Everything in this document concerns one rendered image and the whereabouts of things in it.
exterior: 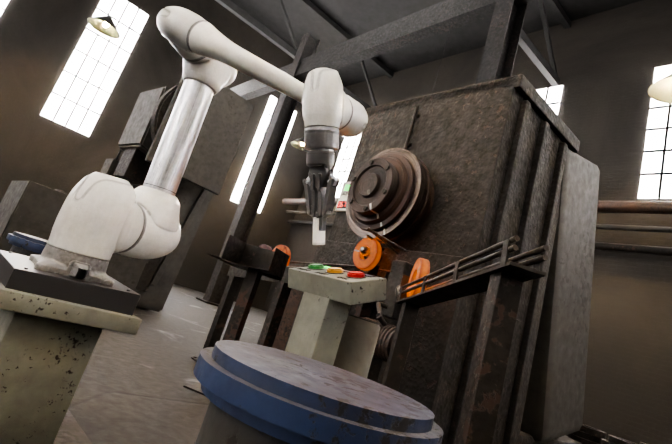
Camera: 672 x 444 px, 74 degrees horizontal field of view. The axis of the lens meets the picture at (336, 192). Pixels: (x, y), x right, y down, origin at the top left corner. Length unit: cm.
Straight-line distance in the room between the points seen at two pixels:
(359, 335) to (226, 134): 367
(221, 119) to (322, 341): 376
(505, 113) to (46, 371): 187
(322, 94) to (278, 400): 79
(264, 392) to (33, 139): 1124
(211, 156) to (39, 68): 779
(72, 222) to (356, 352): 78
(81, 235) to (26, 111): 1045
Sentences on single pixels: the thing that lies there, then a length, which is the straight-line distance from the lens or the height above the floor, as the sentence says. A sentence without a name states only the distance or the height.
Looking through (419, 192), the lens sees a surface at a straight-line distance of 198.
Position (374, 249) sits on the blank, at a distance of 204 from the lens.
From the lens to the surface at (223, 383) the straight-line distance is 52.
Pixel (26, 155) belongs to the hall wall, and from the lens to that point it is 1157.
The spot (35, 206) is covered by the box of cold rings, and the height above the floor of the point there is 58.
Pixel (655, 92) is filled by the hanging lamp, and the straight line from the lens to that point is 712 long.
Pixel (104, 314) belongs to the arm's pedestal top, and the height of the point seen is 34.
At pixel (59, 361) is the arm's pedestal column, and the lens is 131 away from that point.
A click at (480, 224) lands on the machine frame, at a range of 193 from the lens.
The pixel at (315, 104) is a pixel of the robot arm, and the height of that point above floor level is 97.
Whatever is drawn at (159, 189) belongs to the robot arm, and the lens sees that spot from 146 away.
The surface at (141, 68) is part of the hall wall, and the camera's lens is 1237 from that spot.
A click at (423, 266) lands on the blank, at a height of 75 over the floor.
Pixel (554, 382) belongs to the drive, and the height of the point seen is 52.
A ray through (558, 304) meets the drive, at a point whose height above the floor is 89.
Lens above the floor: 51
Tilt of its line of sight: 15 degrees up
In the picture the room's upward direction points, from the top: 18 degrees clockwise
